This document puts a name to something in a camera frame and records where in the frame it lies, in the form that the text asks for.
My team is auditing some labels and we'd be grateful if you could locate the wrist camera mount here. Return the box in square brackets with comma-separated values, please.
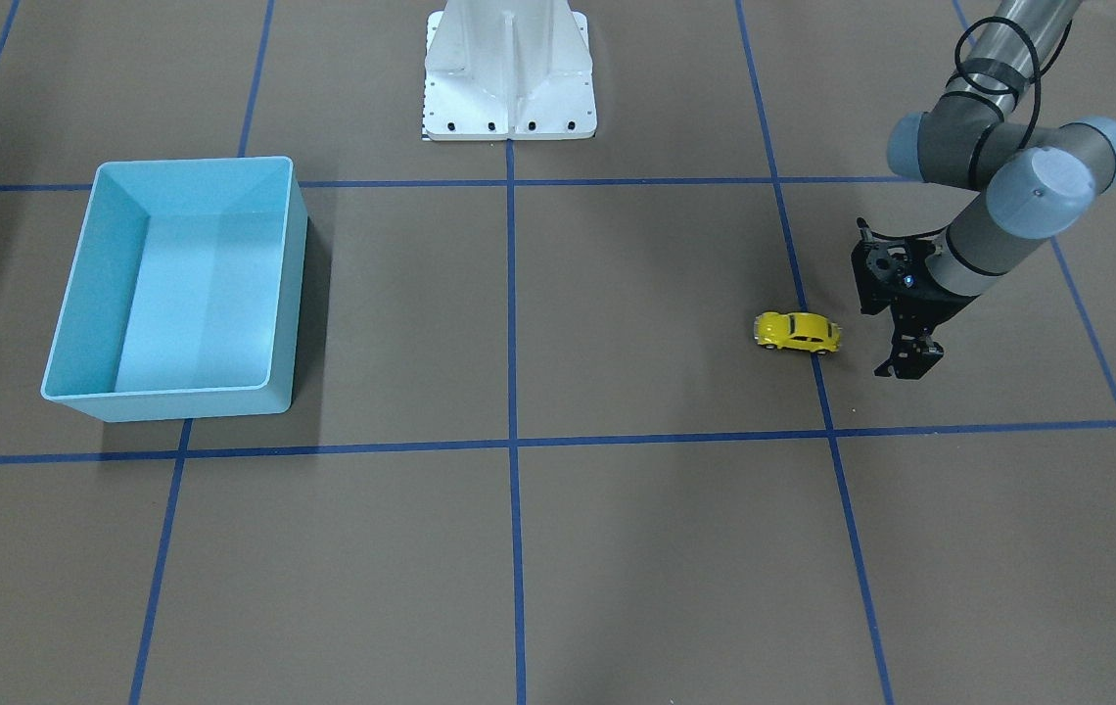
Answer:
[852, 218, 916, 315]

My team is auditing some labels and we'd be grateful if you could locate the light blue plastic bin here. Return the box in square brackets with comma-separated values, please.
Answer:
[40, 156, 308, 423]

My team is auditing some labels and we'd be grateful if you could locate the yellow beetle toy car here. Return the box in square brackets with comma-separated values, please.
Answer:
[752, 311, 843, 355]

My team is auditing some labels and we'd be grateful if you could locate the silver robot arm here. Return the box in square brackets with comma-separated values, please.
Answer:
[852, 1, 1116, 380]

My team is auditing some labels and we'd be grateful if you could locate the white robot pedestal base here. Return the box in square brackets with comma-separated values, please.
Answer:
[421, 1, 598, 142]

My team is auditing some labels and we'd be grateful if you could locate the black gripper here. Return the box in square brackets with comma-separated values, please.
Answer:
[874, 250, 977, 380]

